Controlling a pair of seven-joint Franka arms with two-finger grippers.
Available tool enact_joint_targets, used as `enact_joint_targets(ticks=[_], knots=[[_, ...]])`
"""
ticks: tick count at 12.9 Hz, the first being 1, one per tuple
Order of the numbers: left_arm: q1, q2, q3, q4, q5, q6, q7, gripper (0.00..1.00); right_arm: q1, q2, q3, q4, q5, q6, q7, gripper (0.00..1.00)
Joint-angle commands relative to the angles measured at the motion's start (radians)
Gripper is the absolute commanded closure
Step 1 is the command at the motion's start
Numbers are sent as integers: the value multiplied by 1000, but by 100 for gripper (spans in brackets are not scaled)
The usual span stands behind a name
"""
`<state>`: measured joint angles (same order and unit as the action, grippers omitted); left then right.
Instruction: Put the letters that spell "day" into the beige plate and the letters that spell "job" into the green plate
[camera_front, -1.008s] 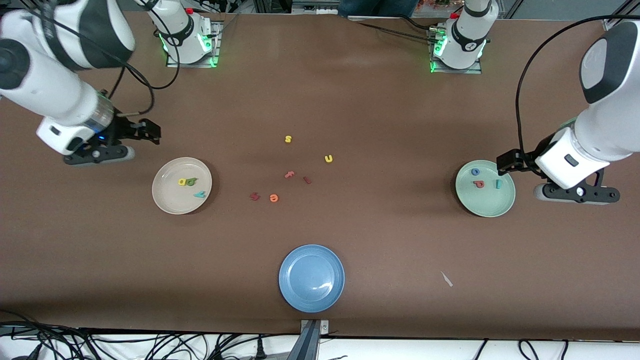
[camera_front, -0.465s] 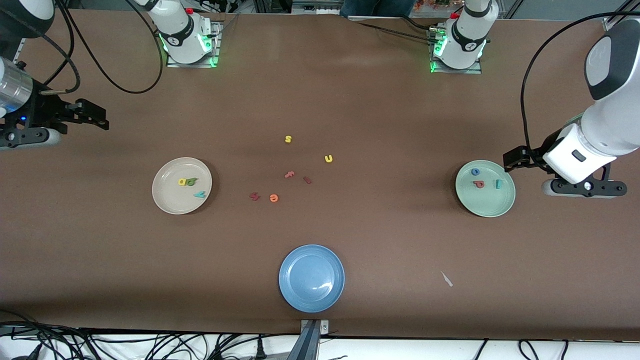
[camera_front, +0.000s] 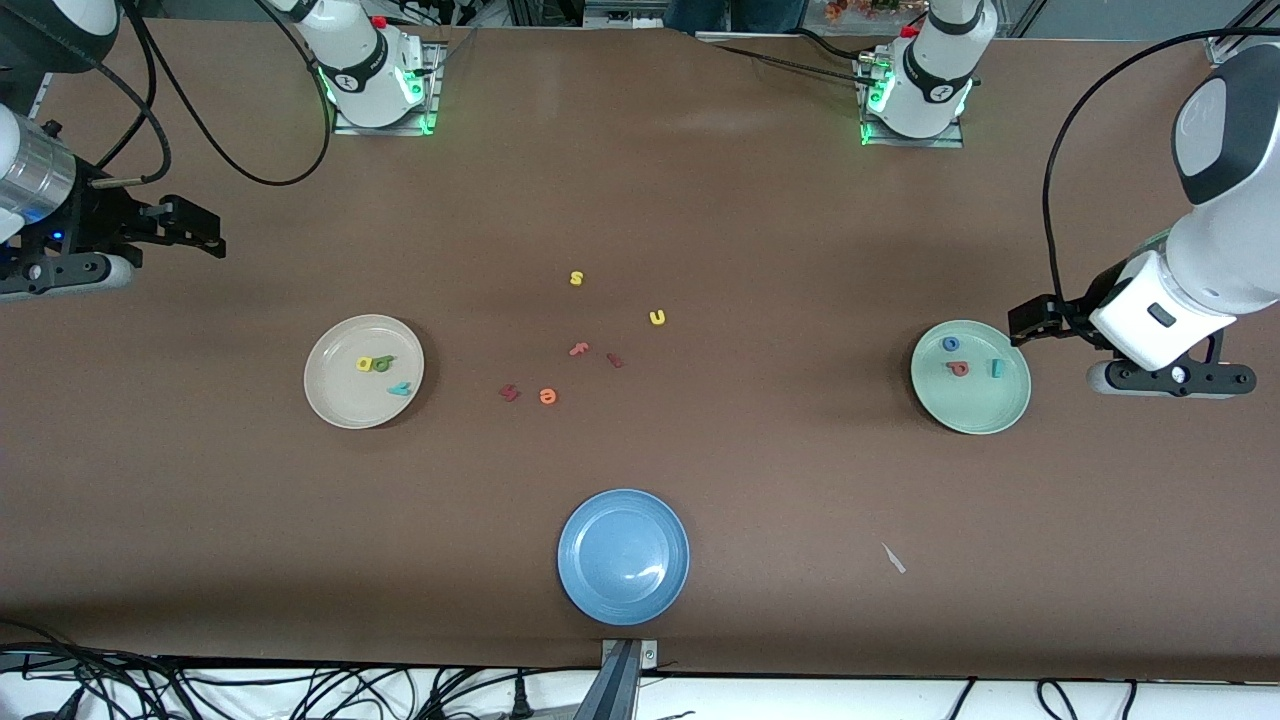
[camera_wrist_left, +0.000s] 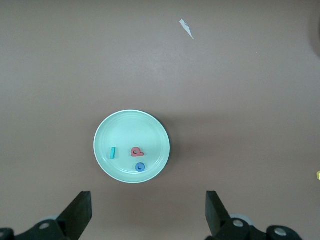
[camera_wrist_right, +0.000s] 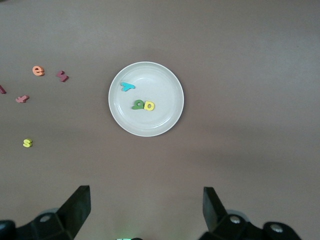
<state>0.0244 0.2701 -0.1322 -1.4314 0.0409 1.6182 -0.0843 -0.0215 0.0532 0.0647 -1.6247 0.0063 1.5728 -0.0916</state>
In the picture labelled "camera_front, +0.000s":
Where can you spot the orange decorative object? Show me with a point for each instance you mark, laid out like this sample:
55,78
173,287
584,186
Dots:
860,8

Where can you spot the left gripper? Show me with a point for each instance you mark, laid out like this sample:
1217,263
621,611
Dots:
1084,303

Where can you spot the pale green plate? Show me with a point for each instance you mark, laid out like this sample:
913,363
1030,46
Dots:
975,405

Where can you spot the aluminium table edge rail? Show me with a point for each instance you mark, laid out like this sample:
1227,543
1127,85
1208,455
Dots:
42,88

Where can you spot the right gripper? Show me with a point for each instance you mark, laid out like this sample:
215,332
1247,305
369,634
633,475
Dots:
97,216

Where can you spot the grey metal camera post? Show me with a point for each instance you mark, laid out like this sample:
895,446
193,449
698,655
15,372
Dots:
618,680

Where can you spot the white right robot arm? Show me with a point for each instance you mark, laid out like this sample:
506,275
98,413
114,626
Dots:
360,60

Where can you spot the blue plate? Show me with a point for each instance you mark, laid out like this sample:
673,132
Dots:
623,556

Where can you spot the aluminium frame profile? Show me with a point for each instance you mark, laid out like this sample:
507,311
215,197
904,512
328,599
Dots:
1222,50

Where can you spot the beige brown plate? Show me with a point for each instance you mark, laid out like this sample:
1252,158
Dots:
340,385

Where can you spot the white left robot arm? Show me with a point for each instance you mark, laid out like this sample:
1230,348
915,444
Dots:
1230,240

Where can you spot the white paper scrap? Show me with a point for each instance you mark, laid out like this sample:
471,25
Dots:
893,557

